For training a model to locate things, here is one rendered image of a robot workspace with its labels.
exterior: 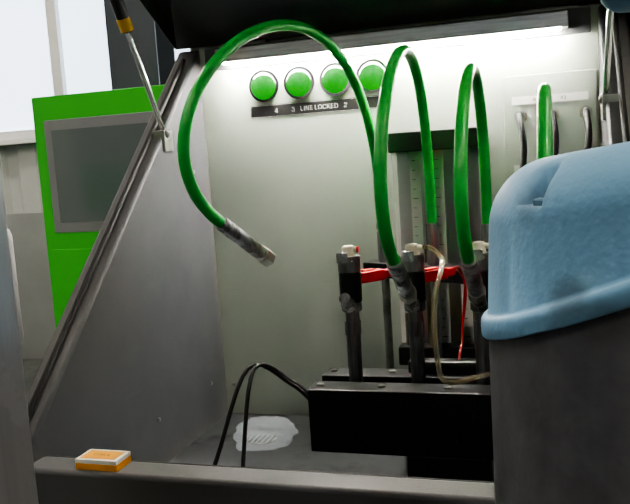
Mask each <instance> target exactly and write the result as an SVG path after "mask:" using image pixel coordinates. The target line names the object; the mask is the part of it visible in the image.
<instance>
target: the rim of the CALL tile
mask: <svg viewBox="0 0 630 504"><path fill-rule="evenodd" d="M91 450H101V451H119V452H125V453H124V454H122V455H121V456H119V457H118V458H117V459H115V460H108V459H91V458H80V457H82V456H83V455H85V454H86V453H88V452H89V451H91ZM130 455H131V452H130V451H121V450H103V449H90V450H88V451H87V452H85V453H84V454H82V455H80V456H79V457H77V458H76V459H75V463H84V464H100V465H118V464H119V463H120V462H122V461H123V460H124V459H126V458H127V457H129V456H130Z"/></svg>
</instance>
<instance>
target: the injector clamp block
mask: <svg viewBox="0 0 630 504"><path fill-rule="evenodd" d="M307 392H308V407H309V421H310V436H311V450H312V451H318V452H337V453H356V454H376V455H395V456H407V468H408V477H423V478H440V479H456V480H473V481H490V482H494V459H493V434H492V409H491V385H477V380H474V381H470V382H467V383H463V384H458V385H447V384H444V383H443V382H441V381H440V380H439V378H438V375H437V374H426V383H412V381H411V373H409V372H408V369H381V368H363V382H349V369H348V368H329V369H328V370H327V371H326V372H325V373H324V374H323V375H322V381H316V382H315V383H314V384H313V385H312V386H311V387H310V388H309V389H308V390H307Z"/></svg>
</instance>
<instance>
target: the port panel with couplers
mask: <svg viewBox="0 0 630 504"><path fill-rule="evenodd" d="M541 83H548V84H549V85H550V86H551V96H552V110H554V111H555V113H556V120H557V125H558V131H559V153H558V155H560V154H565V153H570V152H575V151H581V150H584V146H585V124H584V118H583V109H584V108H585V107H588V108H589V110H590V118H591V123H592V146H591V148H597V147H598V129H597V84H596V69H588V70H577V71H566V72H555V73H544V74H533V75H522V76H511V77H503V98H504V126H505V153H506V180H507V179H508V178H509V177H510V176H511V175H513V174H514V173H515V172H516V171H517V170H519V169H520V155H521V146H520V136H519V130H518V126H517V122H516V114H517V113H518V112H520V113H522V115H523V123H524V127H525V132H526V138H527V164H529V163H531V162H533V161H535V160H537V146H536V112H537V89H538V86H539V85H540V84H541Z"/></svg>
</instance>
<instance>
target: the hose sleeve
mask: <svg viewBox="0 0 630 504"><path fill-rule="evenodd" d="M223 217H224V218H225V223H224V224H223V226H221V227H220V228H217V227H216V226H215V228H216V229H217V230H218V231H219V232H221V233H222V234H223V235H225V236H226V237H227V238H229V239H230V240H232V241H233V242H234V243H236V244H237V245H238V246H240V247H241V248H242V249H244V250H245V251H246V252H247V253H249V254H250V255H251V256H253V257H254V258H256V259H257V260H261V259H263V258H264V257H265V256H266V253H267V249H266V248H265V247H264V246H263V245H262V244H261V243H260V242H258V241H257V240H256V239H254V238H252V237H251V236H250V235H249V234H247V233H246V232H245V231H243V230H242V229H241V228H239V227H238V226H237V225H236V224H234V222H232V221H231V220H229V219H228V218H226V217H225V216H223Z"/></svg>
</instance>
